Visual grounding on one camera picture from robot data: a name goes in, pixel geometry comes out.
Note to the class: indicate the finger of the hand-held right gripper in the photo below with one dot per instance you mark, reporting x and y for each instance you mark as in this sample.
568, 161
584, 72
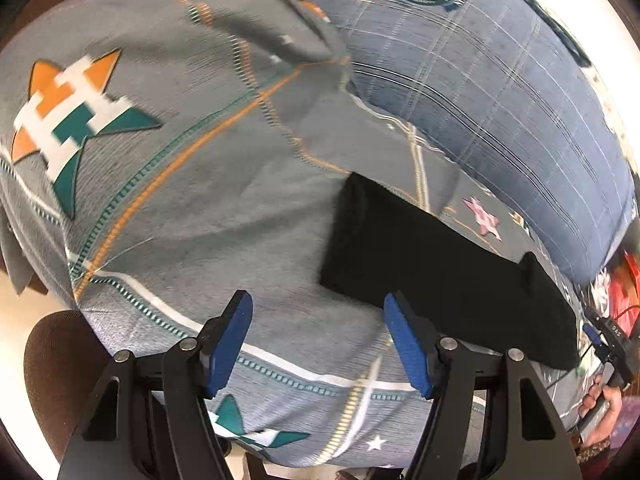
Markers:
591, 336

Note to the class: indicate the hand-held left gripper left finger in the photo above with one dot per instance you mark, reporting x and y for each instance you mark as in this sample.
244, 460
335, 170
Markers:
229, 347

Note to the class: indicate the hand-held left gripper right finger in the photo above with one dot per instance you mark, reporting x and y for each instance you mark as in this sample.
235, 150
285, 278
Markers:
407, 347

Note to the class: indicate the black pants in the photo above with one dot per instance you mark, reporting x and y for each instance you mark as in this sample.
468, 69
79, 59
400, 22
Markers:
430, 255

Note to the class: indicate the person's right hand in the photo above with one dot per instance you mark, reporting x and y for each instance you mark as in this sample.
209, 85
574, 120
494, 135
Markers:
602, 410

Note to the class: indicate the red cloth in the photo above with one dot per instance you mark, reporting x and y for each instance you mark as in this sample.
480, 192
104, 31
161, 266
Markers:
625, 285

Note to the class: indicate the grey printed bed sheet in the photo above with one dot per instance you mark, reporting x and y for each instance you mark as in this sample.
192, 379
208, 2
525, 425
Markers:
200, 185

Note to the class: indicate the brown chair seat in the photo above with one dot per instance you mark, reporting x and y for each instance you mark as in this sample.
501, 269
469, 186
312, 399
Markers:
55, 380

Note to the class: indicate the blue plaid pillow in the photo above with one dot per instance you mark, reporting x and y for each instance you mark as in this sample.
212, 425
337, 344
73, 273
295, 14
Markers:
480, 85

